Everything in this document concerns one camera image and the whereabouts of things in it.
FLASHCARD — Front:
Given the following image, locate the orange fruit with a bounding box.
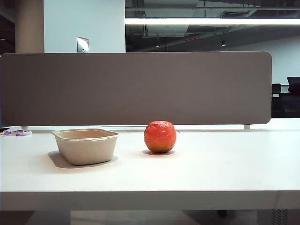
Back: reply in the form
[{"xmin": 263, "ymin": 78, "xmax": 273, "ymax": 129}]
[{"xmin": 143, "ymin": 120, "xmax": 176, "ymax": 154}]

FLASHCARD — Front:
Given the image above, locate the beige paper lunchbox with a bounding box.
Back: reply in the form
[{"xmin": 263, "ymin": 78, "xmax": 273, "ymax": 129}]
[{"xmin": 51, "ymin": 128, "xmax": 120, "ymax": 166}]

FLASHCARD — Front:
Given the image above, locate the grey fabric desk divider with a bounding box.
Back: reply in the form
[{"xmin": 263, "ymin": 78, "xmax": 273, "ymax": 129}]
[{"xmin": 0, "ymin": 51, "xmax": 273, "ymax": 127}]

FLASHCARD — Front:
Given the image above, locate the purple white packet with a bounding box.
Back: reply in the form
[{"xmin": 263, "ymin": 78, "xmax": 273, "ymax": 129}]
[{"xmin": 0, "ymin": 126, "xmax": 33, "ymax": 136}]

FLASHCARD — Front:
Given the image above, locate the black background desk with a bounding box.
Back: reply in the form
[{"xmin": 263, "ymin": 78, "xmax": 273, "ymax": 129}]
[{"xmin": 271, "ymin": 92, "xmax": 300, "ymax": 119}]

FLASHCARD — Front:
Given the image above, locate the large black office chair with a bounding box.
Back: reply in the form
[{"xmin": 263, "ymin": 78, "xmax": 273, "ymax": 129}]
[{"xmin": 286, "ymin": 76, "xmax": 300, "ymax": 93}]

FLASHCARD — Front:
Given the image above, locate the beige round pillar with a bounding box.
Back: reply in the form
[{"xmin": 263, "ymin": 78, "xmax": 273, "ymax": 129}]
[{"xmin": 14, "ymin": 0, "xmax": 45, "ymax": 53}]

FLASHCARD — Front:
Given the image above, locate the grey vent grille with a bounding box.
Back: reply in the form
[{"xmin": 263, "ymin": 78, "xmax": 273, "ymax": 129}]
[{"xmin": 270, "ymin": 209, "xmax": 289, "ymax": 225}]

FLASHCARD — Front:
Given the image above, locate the silver wall plate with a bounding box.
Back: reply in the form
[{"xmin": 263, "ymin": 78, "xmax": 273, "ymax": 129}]
[{"xmin": 76, "ymin": 36, "xmax": 89, "ymax": 53}]

